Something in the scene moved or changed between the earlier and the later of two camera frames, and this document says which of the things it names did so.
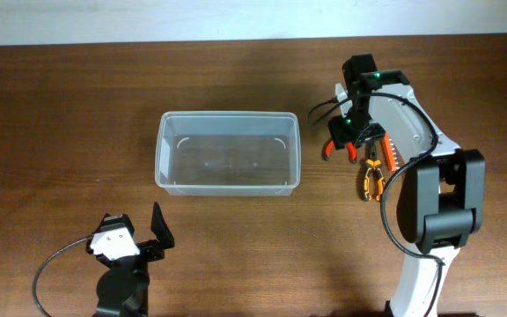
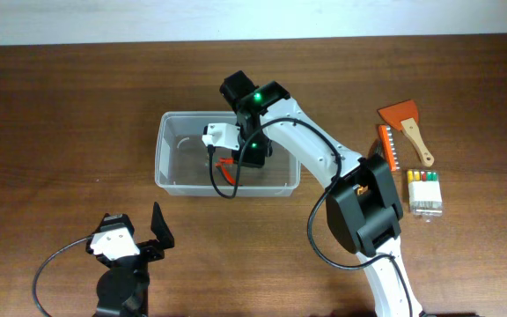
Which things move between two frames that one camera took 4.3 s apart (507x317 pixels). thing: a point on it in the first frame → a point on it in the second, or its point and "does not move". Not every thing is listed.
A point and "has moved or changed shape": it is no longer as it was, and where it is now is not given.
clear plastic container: x=228 y=153 does not move
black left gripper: x=164 y=236 does not move
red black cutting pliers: x=351 y=147 has moved or changed shape
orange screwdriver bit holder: x=389 y=152 does not move
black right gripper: x=339 y=136 → x=253 y=158
